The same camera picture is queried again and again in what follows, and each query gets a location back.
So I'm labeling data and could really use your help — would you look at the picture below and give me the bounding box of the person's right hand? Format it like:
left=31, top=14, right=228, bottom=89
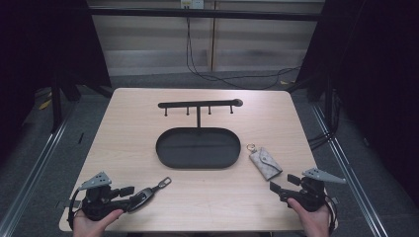
left=287, top=197, right=332, bottom=237

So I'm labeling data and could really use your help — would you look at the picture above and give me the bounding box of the black curtain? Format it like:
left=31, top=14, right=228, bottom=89
left=295, top=0, right=419, bottom=201
left=0, top=0, right=112, bottom=162

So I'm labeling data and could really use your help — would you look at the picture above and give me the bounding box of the black key rack with tray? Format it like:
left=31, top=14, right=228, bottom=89
left=155, top=98, right=244, bottom=171

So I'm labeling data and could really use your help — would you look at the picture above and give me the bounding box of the black car key with clip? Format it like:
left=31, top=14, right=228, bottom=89
left=129, top=176, right=173, bottom=212

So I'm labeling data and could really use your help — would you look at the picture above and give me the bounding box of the left hand-held gripper cable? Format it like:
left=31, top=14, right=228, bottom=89
left=66, top=189, right=82, bottom=231

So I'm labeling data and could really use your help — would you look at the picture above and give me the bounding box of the hand-held gripper cable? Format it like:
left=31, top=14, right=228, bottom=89
left=323, top=194, right=339, bottom=235
left=66, top=189, right=82, bottom=231

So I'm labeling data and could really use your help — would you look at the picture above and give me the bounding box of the black wall cable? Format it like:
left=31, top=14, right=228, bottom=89
left=185, top=16, right=301, bottom=91

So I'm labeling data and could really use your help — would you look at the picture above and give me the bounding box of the black stand leg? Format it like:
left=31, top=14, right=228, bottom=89
left=49, top=74, right=64, bottom=133

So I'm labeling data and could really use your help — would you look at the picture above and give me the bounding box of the right hand-held gripper cable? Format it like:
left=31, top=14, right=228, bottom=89
left=323, top=194, right=339, bottom=235

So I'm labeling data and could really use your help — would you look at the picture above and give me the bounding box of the bundle of black floor cables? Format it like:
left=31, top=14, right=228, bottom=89
left=307, top=130, right=334, bottom=151

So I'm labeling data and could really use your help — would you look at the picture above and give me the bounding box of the white wall socket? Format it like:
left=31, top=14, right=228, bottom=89
left=179, top=0, right=206, bottom=10

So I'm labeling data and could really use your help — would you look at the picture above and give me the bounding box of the metal floor rail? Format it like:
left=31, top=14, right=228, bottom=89
left=310, top=104, right=390, bottom=237
left=0, top=104, right=79, bottom=237

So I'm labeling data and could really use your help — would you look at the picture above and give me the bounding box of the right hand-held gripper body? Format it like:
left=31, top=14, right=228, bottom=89
left=279, top=167, right=347, bottom=213

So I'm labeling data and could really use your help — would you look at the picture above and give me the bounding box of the person's left hand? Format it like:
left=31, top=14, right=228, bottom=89
left=72, top=208, right=125, bottom=237

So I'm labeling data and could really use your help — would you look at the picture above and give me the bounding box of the grey key pouch with ring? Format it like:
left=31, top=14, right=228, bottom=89
left=246, top=143, right=284, bottom=182

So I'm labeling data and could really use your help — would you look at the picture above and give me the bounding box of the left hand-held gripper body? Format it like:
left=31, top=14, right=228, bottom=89
left=77, top=171, right=130, bottom=222

